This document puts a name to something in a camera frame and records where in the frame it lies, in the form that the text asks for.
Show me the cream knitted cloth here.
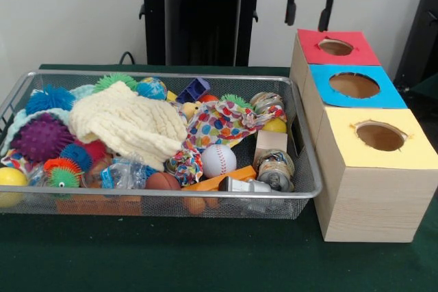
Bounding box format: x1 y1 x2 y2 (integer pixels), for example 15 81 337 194
68 80 188 172

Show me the plain wooden cube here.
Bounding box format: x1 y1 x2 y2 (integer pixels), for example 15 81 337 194
255 130 288 159

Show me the crushed drink can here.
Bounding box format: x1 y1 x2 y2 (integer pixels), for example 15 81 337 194
255 149 296 193

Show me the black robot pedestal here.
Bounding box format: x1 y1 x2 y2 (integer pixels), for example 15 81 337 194
131 0 276 67

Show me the shallow mesh bin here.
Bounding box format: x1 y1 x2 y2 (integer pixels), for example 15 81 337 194
0 69 323 220

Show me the black chair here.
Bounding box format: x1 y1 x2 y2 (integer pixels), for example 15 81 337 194
393 0 438 84

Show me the polka dot cloth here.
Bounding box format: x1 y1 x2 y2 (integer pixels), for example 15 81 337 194
183 98 287 151

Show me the dark green table cloth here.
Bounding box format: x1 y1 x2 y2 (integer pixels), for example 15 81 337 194
0 64 438 292
409 73 438 103

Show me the blue building block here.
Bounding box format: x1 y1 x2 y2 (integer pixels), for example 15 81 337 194
175 77 211 104

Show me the blue puffer ball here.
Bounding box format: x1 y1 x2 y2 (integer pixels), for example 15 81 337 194
25 83 77 115

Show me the wooden box with three holes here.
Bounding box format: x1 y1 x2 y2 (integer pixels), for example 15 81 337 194
289 28 438 243

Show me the purple spiky ball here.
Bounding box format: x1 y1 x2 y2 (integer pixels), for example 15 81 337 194
10 112 75 163

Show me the yellow smooth ball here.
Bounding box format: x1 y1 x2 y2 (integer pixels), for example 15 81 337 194
0 167 29 208

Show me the white baseball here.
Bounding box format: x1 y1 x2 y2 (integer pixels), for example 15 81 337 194
201 144 237 179

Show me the globe print ball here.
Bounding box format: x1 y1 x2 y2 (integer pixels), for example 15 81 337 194
136 76 168 100

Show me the black cable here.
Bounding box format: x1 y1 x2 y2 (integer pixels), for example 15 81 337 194
118 51 148 66

